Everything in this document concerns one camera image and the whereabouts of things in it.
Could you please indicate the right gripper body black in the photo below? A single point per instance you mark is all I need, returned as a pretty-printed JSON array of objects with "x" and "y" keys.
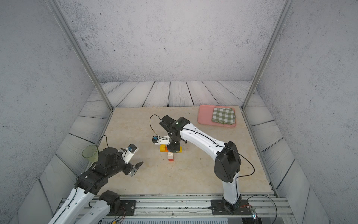
[{"x": 174, "y": 144}]

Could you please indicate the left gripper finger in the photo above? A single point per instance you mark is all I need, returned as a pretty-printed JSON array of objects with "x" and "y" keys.
[
  {"x": 133, "y": 171},
  {"x": 138, "y": 165}
]

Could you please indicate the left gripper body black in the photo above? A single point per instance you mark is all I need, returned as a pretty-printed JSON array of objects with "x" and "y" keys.
[{"x": 127, "y": 168}]

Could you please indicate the white lego brick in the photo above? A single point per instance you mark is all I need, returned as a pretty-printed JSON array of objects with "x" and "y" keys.
[{"x": 170, "y": 155}]

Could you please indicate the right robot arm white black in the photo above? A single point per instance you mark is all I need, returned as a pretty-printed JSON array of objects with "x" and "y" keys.
[{"x": 227, "y": 160}]

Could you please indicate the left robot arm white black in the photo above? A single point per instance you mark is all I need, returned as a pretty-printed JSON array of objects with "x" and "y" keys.
[{"x": 111, "y": 161}]

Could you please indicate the green translucent cup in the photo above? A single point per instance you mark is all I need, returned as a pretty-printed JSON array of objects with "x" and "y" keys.
[{"x": 91, "y": 153}]

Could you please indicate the pink tray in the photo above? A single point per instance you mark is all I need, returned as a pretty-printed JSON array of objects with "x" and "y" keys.
[{"x": 205, "y": 115}]

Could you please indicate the green checkered cloth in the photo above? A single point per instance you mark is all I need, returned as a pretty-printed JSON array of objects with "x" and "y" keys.
[{"x": 225, "y": 116}]

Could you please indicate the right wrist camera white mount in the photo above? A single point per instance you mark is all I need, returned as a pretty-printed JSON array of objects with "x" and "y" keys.
[{"x": 161, "y": 140}]

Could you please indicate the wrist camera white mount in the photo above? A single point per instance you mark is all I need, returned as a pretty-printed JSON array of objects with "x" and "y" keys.
[
  {"x": 161, "y": 140},
  {"x": 129, "y": 152}
]

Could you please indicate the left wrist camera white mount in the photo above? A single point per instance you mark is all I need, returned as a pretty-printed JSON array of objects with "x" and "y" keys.
[{"x": 129, "y": 152}]

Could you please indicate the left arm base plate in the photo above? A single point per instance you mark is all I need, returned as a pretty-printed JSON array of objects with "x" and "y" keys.
[{"x": 117, "y": 208}]

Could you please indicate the aluminium rail front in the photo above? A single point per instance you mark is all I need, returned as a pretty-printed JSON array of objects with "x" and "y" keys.
[{"x": 197, "y": 206}]

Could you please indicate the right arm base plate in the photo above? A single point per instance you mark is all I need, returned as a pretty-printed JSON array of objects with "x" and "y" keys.
[{"x": 223, "y": 207}]

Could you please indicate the right aluminium frame post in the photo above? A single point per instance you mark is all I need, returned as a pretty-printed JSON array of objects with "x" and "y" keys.
[{"x": 269, "y": 49}]

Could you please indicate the aluminium frame post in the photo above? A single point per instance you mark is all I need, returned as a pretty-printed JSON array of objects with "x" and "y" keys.
[
  {"x": 54, "y": 7},
  {"x": 269, "y": 49}
]

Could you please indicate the left aluminium frame post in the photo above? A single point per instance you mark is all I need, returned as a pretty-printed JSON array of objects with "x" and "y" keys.
[{"x": 54, "y": 7}]

